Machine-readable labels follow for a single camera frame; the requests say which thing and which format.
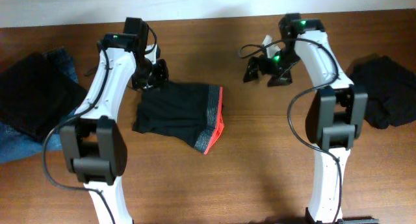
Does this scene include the black folded garment right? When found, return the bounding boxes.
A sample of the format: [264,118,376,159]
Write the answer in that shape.
[350,56,415,129]

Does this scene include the black folded garment left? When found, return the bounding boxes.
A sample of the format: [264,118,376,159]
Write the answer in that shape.
[1,53,87,141]

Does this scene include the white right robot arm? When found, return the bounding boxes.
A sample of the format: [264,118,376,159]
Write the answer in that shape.
[243,13,368,223]

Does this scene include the black pants with red waistband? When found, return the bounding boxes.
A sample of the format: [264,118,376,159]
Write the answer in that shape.
[133,82,224,155]

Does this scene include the blue denim jeans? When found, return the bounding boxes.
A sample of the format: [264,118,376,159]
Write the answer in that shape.
[1,47,79,164]

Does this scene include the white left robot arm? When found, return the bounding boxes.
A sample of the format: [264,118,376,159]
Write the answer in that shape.
[58,34,168,223]

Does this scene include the black folded garment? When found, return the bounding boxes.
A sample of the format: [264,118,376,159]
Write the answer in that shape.
[350,56,415,129]
[1,53,87,141]

